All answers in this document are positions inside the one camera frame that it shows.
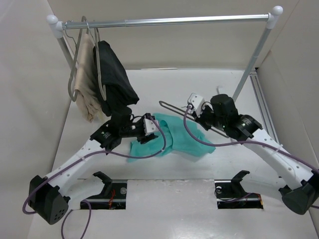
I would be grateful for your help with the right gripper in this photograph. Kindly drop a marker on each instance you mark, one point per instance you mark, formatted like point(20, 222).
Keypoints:
point(200, 120)

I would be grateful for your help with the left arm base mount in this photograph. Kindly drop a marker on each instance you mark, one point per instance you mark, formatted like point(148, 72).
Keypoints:
point(112, 196)

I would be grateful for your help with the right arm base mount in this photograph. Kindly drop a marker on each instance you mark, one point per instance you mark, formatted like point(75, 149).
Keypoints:
point(230, 194)

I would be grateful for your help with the black hanging garment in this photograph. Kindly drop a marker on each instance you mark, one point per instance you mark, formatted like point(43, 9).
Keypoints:
point(119, 91)

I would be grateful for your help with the teal t shirt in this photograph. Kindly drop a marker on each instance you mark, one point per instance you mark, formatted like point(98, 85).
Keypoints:
point(177, 139)

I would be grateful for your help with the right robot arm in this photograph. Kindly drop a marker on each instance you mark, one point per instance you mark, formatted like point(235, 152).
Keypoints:
point(301, 180)

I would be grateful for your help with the metal hanger with beige garment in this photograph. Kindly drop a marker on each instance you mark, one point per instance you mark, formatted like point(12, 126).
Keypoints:
point(71, 91)

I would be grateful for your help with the metal clothes hanger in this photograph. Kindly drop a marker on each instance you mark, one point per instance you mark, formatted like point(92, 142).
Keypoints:
point(189, 116)

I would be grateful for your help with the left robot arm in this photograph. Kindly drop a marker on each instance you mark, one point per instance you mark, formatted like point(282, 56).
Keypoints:
point(53, 195)

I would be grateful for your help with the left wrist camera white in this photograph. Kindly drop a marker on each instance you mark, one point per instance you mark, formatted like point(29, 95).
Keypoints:
point(150, 126)

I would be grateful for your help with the beige hanging garment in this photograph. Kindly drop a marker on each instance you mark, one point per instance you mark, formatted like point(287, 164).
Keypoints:
point(85, 79)

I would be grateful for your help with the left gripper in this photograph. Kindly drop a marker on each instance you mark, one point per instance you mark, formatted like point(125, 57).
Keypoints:
point(143, 137)

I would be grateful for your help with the white and chrome clothes rack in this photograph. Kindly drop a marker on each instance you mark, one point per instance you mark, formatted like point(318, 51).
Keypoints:
point(58, 29)

